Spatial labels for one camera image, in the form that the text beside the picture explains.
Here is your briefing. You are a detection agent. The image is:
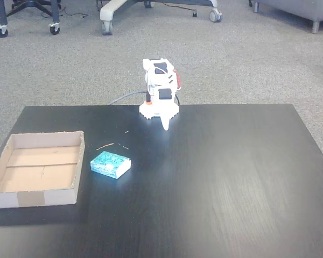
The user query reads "green block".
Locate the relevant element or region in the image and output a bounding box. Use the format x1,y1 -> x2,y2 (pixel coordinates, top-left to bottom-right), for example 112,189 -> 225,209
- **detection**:
90,150 -> 132,180

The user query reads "shallow cardboard box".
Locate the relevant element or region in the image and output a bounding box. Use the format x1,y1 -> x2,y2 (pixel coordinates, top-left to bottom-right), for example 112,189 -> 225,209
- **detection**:
0,131 -> 86,210

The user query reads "white wheeled base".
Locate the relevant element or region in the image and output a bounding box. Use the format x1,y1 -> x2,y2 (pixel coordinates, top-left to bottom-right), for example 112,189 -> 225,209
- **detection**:
100,0 -> 223,36

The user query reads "dark table leg with caster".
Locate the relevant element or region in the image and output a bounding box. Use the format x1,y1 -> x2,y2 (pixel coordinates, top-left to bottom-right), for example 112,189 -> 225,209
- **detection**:
48,0 -> 61,35
0,0 -> 9,38

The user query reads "black office chair base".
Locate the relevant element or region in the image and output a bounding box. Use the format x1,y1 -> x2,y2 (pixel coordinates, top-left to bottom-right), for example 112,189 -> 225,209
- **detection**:
6,0 -> 62,17

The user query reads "grey sofa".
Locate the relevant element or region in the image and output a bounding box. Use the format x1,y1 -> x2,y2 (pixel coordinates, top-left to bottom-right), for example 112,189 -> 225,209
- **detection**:
251,0 -> 323,34

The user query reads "black power cable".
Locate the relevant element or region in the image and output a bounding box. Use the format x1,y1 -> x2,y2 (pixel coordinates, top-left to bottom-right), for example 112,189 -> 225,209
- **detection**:
109,91 -> 149,106

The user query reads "black floor cable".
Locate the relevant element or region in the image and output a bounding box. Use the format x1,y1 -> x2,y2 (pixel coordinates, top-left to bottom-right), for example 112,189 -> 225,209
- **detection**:
161,2 -> 199,18
59,7 -> 89,19

